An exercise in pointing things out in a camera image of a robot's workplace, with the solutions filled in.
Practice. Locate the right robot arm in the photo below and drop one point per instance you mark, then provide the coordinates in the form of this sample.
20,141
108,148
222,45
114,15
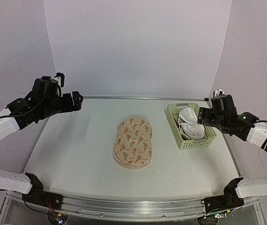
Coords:
247,127

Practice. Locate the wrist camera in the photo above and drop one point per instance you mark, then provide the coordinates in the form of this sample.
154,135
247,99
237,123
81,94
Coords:
60,78
218,92

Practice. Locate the back edge aluminium strip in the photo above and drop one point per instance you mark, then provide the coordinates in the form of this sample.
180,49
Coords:
146,98

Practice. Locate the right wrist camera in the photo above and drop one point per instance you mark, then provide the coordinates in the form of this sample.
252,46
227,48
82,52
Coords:
218,92

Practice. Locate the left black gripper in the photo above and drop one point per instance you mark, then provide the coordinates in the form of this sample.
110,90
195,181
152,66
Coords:
77,103

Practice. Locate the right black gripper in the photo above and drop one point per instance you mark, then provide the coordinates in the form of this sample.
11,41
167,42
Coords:
202,111

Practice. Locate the floral mesh laundry bag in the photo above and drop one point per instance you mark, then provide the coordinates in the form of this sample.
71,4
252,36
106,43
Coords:
133,146

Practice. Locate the white satin bra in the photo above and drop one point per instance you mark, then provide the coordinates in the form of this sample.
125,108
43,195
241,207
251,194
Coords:
188,126

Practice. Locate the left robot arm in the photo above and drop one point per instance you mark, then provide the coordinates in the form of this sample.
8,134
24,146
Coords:
15,117

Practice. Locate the pale green perforated basket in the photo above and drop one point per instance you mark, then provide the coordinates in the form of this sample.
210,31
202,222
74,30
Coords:
172,112

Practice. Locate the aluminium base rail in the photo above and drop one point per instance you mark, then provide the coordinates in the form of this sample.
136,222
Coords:
64,209

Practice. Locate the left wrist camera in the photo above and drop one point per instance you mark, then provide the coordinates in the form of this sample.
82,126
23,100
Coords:
60,78

